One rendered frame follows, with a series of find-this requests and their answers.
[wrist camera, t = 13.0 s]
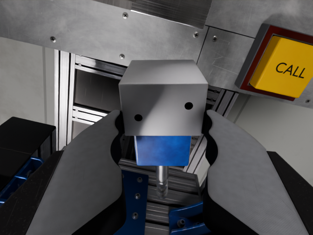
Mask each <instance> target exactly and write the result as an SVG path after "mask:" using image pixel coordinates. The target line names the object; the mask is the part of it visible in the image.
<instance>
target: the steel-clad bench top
mask: <svg viewBox="0 0 313 235"><path fill-rule="evenodd" d="M262 23H267V24H272V25H276V26H279V27H283V28H287V29H291V30H294V31H298V32H302V33H305V34H309V35H313V0H213V2H212V5H211V8H210V11H209V14H208V17H207V21H206V24H205V25H207V26H205V27H204V29H203V30H201V29H198V28H193V27H189V26H186V25H182V24H178V23H174V22H171V21H166V20H162V19H159V18H155V17H151V16H148V15H144V14H139V13H136V12H132V11H131V10H127V9H124V8H120V7H115V6H112V5H108V4H104V3H100V2H97V1H93V0H0V37H4V38H8V39H12V40H16V41H21V42H26V43H30V44H34V45H38V46H43V47H46V48H52V49H56V50H60V51H64V52H69V53H72V54H77V55H82V56H86V57H90V58H95V59H98V60H103V61H107V62H112V63H116V64H120V65H124V66H129V64H130V62H131V61H132V60H194V61H195V63H196V64H197V66H198V68H199V69H200V71H201V72H202V74H203V76H204V77H205V79H206V81H207V82H208V85H211V86H215V87H219V88H223V89H228V90H233V91H237V92H241V93H245V94H249V95H254V96H258V97H263V98H267V99H271V100H275V101H280V102H284V103H288V104H293V105H297V106H301V107H306V108H310V109H313V77H312V79H311V80H310V82H309V83H308V85H307V86H306V87H305V89H304V90H303V92H302V93H301V95H300V97H299V98H295V100H294V101H288V100H284V99H280V98H276V97H271V96H267V95H262V94H259V93H254V92H250V91H246V90H241V89H239V88H238V87H237V86H236V85H235V81H236V79H237V77H238V75H239V73H240V70H241V68H242V66H243V64H244V62H245V59H246V57H247V55H248V53H249V51H250V49H251V46H252V44H253V42H254V40H255V39H254V38H255V37H256V35H257V33H258V31H259V29H260V26H261V24H262ZM208 26H211V27H208ZM213 27H215V28H213ZM217 28H218V29H217ZM220 29H223V30H220ZM224 30H225V31H224ZM226 30H227V31H226ZM228 31H230V32H228ZM231 32H234V33H231ZM235 33H238V34H235ZM239 34H241V35H239ZM243 35H246V36H243ZM247 36H249V37H247ZM251 37H253V38H251Z"/></svg>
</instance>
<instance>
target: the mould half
mask: <svg viewBox="0 0 313 235"><path fill-rule="evenodd" d="M212 2H213V0H136V3H135V2H132V6H131V11H132V12H136V13H139V14H144V15H148V16H151V17H155V18H159V19H162V20H166V21H171V22H174V23H178V24H182V25H186V26H189V27H193V28H198V29H201V30H203V29H204V27H205V24H206V21H207V17H208V14H209V11H210V8H211V5H212Z"/></svg>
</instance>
